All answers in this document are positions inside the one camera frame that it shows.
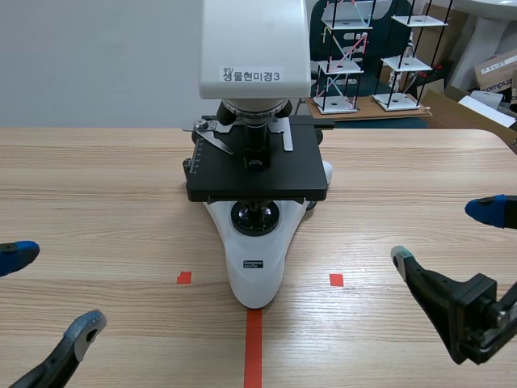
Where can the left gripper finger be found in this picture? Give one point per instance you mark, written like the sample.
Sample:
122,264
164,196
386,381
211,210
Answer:
68,347
16,256

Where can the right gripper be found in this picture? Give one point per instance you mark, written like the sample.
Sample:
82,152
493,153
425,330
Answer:
478,319

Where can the open brown cardboard box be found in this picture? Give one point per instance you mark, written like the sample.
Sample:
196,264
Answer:
472,111

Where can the flat brown cardboard base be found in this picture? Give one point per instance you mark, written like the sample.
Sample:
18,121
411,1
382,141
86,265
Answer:
367,113

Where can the brown cardboard box with print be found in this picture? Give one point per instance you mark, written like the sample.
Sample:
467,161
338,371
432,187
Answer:
497,74

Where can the tower model with white plates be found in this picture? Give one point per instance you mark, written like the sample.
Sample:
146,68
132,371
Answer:
408,64

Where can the white and black microscope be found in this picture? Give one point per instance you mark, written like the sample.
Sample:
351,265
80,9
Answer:
258,250

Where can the white wash basin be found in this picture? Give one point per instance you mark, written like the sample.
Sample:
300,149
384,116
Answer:
480,36

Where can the tower model with coloured straws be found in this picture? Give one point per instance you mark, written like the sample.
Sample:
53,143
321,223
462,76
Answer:
341,68

